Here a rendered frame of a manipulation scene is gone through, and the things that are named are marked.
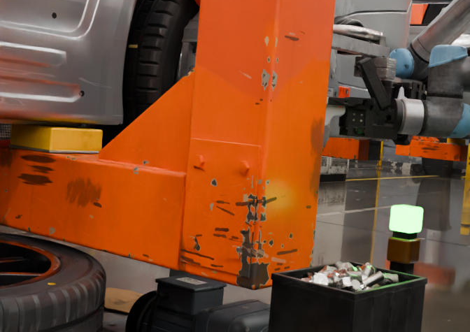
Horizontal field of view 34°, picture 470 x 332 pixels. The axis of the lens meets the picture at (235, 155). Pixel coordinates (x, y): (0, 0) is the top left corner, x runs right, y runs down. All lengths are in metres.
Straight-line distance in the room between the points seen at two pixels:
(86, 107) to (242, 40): 0.48
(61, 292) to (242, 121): 0.37
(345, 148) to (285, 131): 4.77
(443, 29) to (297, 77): 0.85
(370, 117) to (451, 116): 0.17
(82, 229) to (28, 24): 0.40
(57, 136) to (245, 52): 0.50
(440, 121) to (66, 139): 0.76
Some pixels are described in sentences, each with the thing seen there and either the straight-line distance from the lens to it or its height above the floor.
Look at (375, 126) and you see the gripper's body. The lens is 1.65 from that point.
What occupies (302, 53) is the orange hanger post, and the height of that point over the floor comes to 0.89.
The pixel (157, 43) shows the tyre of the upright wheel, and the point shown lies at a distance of 1.71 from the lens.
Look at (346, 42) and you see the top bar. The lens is 1.79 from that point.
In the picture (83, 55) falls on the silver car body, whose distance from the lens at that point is 1.58.
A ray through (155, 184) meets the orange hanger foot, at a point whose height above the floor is 0.66.
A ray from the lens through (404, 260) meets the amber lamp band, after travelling 1.26.
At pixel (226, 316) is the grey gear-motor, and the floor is 0.40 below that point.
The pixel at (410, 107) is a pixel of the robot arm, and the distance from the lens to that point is 1.65.
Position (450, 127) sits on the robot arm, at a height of 0.79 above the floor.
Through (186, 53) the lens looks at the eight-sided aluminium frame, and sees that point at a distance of 1.71.
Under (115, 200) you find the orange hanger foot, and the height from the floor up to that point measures 0.62.
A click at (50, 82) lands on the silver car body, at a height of 0.82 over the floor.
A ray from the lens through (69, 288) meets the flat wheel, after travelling 1.21.
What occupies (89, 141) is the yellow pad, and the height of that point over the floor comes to 0.71.
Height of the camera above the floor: 0.78
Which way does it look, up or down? 3 degrees down
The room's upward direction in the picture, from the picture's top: 5 degrees clockwise
